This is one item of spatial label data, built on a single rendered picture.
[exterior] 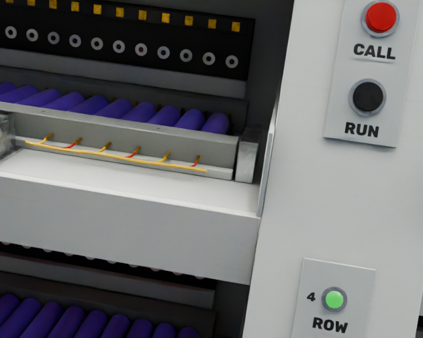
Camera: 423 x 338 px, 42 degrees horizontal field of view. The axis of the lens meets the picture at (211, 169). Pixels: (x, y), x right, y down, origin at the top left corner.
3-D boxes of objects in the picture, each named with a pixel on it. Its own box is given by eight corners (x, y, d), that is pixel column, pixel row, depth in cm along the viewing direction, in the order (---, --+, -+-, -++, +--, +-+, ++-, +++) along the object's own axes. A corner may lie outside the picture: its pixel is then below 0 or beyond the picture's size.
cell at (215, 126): (228, 135, 45) (217, 159, 39) (206, 132, 45) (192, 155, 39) (231, 113, 45) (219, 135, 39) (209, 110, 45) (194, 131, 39)
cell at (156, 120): (179, 128, 46) (161, 150, 40) (158, 125, 46) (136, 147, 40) (181, 106, 45) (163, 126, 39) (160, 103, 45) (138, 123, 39)
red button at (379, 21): (394, 33, 29) (399, 3, 29) (364, 29, 29) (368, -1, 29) (390, 37, 30) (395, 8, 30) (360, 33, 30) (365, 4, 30)
